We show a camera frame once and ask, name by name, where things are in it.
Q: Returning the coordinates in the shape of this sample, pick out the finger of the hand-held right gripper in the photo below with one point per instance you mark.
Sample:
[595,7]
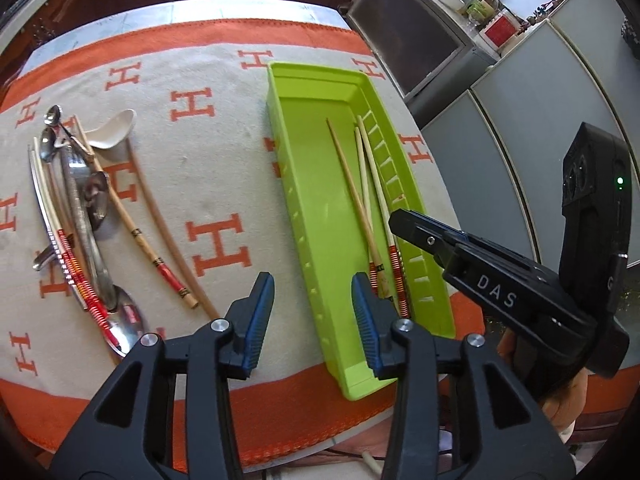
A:
[425,235]

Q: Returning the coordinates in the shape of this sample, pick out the orange and beige printed blanket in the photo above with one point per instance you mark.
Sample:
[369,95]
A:
[210,160]

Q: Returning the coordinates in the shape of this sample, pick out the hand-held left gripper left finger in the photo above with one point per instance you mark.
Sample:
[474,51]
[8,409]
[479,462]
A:
[257,320]

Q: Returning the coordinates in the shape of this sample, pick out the brown chopstick with red bands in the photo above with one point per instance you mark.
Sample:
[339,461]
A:
[350,185]

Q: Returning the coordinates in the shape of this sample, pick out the grey cabinet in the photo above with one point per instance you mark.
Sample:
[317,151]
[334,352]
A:
[500,135]

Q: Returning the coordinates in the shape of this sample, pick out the red label box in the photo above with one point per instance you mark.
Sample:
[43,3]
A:
[501,30]

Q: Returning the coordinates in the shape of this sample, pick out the pale chopstick with red stripes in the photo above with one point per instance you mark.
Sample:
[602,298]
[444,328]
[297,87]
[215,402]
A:
[377,185]

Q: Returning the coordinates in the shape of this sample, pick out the white countertop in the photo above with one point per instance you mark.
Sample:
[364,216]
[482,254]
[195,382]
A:
[35,5]

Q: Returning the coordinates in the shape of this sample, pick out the green label bottle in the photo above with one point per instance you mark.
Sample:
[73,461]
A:
[482,7]

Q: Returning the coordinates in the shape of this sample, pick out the steel ladle spoon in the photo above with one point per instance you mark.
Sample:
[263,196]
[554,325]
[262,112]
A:
[95,195]

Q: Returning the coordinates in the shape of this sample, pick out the white ceramic spoon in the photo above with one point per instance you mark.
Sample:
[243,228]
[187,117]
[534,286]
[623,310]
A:
[112,132]

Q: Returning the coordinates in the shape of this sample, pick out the white chopstick with red bands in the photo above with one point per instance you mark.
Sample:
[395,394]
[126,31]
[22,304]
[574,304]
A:
[95,310]
[42,200]

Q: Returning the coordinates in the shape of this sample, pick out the green plastic tray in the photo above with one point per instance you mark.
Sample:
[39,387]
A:
[320,185]

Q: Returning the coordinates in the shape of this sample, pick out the plain long wooden chopstick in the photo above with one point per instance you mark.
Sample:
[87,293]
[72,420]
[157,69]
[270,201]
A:
[160,232]

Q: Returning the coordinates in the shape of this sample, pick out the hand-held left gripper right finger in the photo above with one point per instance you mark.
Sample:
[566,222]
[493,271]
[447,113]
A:
[364,310]

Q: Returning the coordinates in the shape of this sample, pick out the large steel spoon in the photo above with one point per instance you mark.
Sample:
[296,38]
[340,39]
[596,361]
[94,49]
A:
[87,240]

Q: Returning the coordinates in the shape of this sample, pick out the pale bamboo chopstick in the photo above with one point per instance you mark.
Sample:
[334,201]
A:
[361,170]

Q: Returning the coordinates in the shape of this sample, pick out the person's right hand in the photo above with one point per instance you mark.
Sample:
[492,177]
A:
[567,410]

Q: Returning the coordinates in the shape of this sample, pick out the grey glass-door appliance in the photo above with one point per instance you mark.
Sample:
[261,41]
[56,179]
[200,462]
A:
[410,30]

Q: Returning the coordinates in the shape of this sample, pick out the bamboo chopstick with dark bands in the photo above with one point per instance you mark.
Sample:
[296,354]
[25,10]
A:
[140,240]

